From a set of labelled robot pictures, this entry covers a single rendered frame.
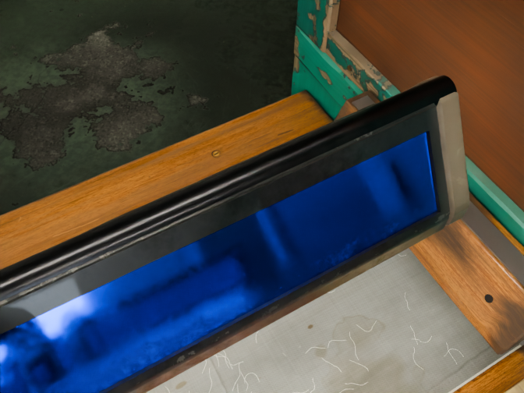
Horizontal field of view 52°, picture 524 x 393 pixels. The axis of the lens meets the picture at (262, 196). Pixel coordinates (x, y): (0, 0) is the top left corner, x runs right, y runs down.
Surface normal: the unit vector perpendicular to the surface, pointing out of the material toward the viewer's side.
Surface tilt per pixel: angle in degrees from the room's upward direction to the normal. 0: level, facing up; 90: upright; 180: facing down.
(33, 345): 58
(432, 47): 90
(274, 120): 0
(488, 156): 90
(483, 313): 66
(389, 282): 0
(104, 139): 0
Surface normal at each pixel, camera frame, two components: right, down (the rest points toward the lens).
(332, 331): 0.00, -0.58
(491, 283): -0.79, 0.13
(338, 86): -0.87, 0.40
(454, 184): 0.43, 0.29
